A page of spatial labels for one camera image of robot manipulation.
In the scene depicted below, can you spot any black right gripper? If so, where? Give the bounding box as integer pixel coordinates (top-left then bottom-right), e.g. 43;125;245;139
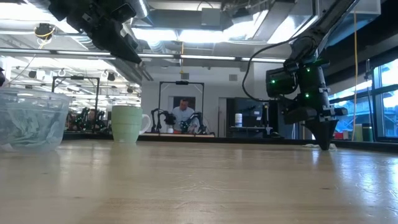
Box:
283;62;349;151

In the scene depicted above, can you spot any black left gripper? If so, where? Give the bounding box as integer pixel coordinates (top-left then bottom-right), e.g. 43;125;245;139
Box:
48;0;144;65

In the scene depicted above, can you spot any white green sachet packet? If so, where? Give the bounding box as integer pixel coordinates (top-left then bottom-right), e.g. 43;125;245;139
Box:
0;102;63;147
303;142;338;152

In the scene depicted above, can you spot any pale green tumbler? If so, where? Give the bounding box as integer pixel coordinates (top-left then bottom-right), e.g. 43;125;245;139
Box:
353;123;364;142

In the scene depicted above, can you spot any dark green bottle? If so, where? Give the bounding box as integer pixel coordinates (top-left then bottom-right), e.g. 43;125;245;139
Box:
361;123;374;142

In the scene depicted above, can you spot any black cabinet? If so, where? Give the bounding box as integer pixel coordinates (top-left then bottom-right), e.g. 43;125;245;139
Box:
267;98;299;139

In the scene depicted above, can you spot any black monitor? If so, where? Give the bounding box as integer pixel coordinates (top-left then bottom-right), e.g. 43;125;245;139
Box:
233;96;264;119

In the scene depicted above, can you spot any person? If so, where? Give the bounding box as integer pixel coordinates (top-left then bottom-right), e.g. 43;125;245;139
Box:
172;98;200;133
85;108;100;130

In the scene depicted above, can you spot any green ceramic mug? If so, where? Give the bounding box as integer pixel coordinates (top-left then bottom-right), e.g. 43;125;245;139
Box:
111;105;152;144

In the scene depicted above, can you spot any clear plastic cup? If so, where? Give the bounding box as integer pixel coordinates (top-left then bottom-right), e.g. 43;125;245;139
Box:
0;86;73;153

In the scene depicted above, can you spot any long ceiling light bar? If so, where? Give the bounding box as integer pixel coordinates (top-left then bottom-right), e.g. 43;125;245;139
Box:
0;48;287;63

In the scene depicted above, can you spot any black gantry frame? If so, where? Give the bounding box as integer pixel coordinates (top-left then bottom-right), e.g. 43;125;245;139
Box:
158;80;205;138
51;76;100;113

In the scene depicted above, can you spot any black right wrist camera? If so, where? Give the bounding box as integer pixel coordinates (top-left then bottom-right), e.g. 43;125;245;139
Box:
266;67;300;98

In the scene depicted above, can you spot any coiled yellow ceiling cable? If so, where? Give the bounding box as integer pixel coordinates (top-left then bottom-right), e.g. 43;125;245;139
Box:
33;22;57;41

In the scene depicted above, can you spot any yellow hanging cord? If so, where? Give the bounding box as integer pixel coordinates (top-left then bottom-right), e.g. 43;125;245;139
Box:
351;9;359;141

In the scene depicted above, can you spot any black aluminium table frame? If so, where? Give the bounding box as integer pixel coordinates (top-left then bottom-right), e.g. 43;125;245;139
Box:
62;132;398;154

